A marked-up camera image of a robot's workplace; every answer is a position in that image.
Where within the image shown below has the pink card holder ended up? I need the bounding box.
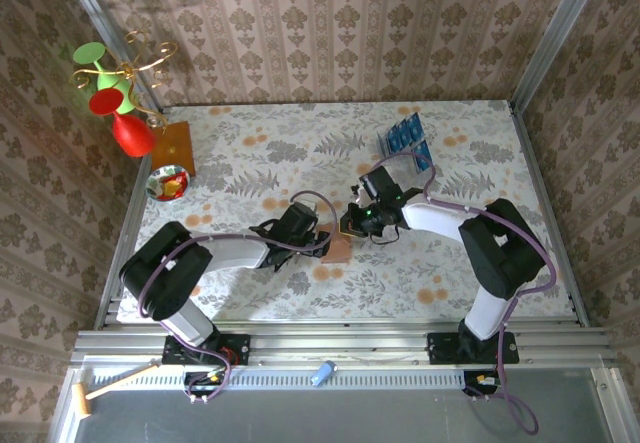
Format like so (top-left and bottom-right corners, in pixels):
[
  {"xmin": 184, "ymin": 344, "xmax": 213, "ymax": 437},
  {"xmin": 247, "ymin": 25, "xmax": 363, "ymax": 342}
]
[{"xmin": 318, "ymin": 220, "xmax": 355, "ymax": 265}]

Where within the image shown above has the blue cylinder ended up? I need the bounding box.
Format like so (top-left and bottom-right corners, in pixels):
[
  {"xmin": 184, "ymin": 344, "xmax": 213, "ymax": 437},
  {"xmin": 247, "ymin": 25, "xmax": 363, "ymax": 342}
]
[{"xmin": 310, "ymin": 360, "xmax": 339, "ymax": 388}]

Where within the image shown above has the colourful small bowl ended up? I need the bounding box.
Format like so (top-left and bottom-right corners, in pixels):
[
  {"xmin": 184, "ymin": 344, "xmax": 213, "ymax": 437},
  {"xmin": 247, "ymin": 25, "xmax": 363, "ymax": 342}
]
[{"xmin": 145, "ymin": 164, "xmax": 192, "ymax": 203}]

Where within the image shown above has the orange wooden board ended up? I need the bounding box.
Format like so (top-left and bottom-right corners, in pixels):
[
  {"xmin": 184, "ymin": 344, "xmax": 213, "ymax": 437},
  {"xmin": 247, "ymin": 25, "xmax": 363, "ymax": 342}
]
[{"xmin": 149, "ymin": 121, "xmax": 197, "ymax": 177}]

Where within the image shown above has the grey metal panel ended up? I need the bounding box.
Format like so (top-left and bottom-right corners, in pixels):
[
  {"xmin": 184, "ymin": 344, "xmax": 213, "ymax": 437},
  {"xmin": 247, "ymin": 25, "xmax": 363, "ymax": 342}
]
[{"xmin": 49, "ymin": 368, "xmax": 626, "ymax": 443}]

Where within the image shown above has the red wine glass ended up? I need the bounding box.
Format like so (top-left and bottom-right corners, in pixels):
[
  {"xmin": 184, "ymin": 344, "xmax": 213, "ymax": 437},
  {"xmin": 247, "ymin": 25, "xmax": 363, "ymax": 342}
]
[{"xmin": 87, "ymin": 87, "xmax": 158, "ymax": 159}]

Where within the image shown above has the black connector box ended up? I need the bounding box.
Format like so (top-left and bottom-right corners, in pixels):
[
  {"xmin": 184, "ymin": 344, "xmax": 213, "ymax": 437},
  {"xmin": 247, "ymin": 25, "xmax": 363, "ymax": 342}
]
[
  {"xmin": 462, "ymin": 370, "xmax": 501, "ymax": 397},
  {"xmin": 182, "ymin": 370, "xmax": 226, "ymax": 398}
]

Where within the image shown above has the green wine glass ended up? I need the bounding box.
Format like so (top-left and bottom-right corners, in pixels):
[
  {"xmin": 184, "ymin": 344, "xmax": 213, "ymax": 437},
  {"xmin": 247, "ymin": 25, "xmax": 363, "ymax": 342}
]
[{"xmin": 72, "ymin": 41, "xmax": 136, "ymax": 116}]

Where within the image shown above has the wooden mallet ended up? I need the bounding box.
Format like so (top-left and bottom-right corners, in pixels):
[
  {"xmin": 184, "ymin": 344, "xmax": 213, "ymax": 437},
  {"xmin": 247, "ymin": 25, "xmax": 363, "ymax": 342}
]
[{"xmin": 71, "ymin": 360, "xmax": 162, "ymax": 420}]

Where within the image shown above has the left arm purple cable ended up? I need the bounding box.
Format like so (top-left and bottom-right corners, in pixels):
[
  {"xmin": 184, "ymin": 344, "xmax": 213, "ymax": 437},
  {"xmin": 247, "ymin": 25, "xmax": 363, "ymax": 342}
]
[{"xmin": 137, "ymin": 190, "xmax": 339, "ymax": 405}]

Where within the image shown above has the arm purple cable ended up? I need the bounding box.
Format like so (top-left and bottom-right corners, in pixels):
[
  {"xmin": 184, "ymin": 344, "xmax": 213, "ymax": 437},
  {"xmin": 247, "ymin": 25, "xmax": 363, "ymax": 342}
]
[
  {"xmin": 137, "ymin": 190, "xmax": 339, "ymax": 405},
  {"xmin": 359, "ymin": 150, "xmax": 558, "ymax": 437}
]

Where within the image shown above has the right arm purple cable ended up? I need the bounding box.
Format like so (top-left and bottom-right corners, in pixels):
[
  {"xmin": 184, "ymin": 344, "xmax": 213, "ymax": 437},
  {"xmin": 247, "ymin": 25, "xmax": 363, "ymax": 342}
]
[{"xmin": 359, "ymin": 150, "xmax": 558, "ymax": 437}]

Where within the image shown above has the aluminium mounting rail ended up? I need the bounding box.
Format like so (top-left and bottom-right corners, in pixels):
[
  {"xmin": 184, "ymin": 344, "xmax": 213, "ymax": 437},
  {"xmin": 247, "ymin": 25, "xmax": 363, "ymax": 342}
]
[{"xmin": 69, "ymin": 326, "xmax": 619, "ymax": 370}]

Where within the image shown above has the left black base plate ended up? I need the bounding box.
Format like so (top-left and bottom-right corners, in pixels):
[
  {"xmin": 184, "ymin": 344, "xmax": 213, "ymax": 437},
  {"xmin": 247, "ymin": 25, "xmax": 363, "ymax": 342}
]
[{"xmin": 162, "ymin": 333, "xmax": 251, "ymax": 366}]

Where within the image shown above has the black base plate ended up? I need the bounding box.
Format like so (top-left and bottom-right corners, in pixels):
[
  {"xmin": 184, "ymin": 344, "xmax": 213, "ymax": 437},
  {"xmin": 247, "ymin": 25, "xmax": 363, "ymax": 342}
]
[
  {"xmin": 427, "ymin": 331, "xmax": 520, "ymax": 366},
  {"xmin": 162, "ymin": 333, "xmax": 251, "ymax": 366}
]

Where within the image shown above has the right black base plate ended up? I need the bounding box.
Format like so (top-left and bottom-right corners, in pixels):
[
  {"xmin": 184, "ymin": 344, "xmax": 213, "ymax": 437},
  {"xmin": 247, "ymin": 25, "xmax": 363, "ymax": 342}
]
[{"xmin": 427, "ymin": 331, "xmax": 520, "ymax": 366}]

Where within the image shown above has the white slotted cable duct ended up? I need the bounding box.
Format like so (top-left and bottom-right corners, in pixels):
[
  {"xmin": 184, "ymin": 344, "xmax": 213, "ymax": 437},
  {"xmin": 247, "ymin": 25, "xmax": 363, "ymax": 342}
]
[{"xmin": 92, "ymin": 366, "xmax": 501, "ymax": 390}]

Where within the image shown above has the aluminium table side rail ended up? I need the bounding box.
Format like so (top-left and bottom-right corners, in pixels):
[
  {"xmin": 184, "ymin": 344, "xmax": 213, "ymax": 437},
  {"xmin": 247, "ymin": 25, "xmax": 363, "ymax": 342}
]
[
  {"xmin": 507, "ymin": 100, "xmax": 591, "ymax": 328},
  {"xmin": 93, "ymin": 107, "xmax": 166, "ymax": 332}
]

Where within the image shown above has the gold wire glass rack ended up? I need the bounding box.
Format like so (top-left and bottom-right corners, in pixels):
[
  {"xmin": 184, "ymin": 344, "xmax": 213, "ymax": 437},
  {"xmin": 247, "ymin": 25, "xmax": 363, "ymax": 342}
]
[{"xmin": 68, "ymin": 30, "xmax": 179, "ymax": 117}]

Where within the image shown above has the aluminium frame post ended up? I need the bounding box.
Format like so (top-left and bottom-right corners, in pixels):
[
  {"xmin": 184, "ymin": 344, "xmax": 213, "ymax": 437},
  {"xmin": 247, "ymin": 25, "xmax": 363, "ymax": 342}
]
[
  {"xmin": 55, "ymin": 0, "xmax": 165, "ymax": 115},
  {"xmin": 508, "ymin": 0, "xmax": 610, "ymax": 112}
]

